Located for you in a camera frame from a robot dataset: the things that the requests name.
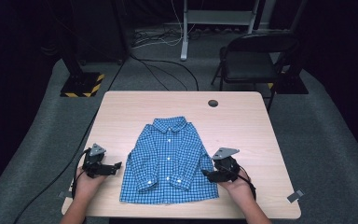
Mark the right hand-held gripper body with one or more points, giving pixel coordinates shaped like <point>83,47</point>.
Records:
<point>228,169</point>

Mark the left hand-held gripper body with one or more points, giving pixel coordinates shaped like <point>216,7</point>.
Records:
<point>93,163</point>

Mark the blue checked shirt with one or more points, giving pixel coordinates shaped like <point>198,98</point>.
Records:
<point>167,161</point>

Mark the person's right hand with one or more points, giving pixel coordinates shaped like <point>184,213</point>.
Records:
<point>237,188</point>

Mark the person's left hand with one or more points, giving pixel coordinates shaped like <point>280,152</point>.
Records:
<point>88,185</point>

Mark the grey tape strip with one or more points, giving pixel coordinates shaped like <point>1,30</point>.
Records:
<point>64,194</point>
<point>296,196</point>

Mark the black stand with striped base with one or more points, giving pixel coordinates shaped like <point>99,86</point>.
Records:
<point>80,84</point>

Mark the black folding chair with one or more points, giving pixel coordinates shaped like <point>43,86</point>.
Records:
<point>248,67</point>

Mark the black stand base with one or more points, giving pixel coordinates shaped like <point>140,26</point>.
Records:
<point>292,85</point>

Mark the dark curtain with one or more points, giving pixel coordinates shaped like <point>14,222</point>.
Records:
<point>12,77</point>
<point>348,62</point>

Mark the black cabinet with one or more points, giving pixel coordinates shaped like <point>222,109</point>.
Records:
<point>99,31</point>

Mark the white metal stand frame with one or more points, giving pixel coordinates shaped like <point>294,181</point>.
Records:
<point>185,37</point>

